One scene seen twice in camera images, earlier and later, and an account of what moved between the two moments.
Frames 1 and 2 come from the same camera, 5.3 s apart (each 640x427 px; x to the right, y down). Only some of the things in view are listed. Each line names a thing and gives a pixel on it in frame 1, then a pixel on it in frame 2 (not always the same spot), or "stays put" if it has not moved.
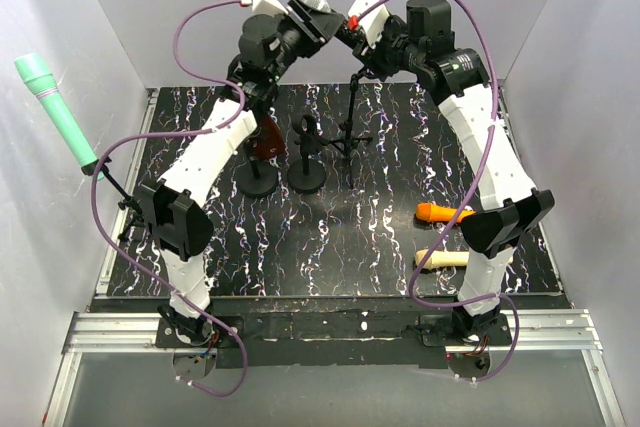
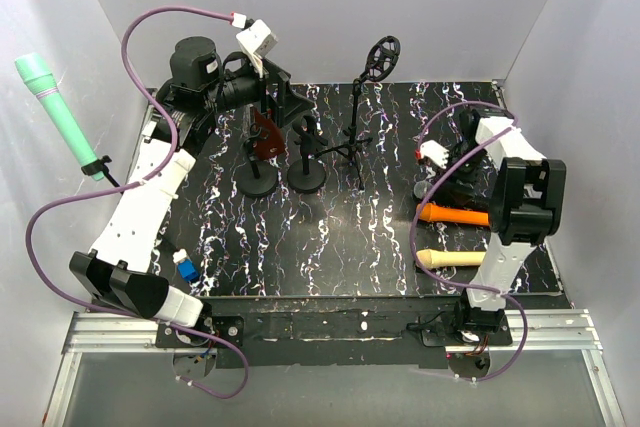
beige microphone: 442,258 stays put
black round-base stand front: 256,178 stays put
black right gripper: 372,59 to 461,194
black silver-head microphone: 318,1 to 421,188
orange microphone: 429,212 stays put
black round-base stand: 306,175 stays put
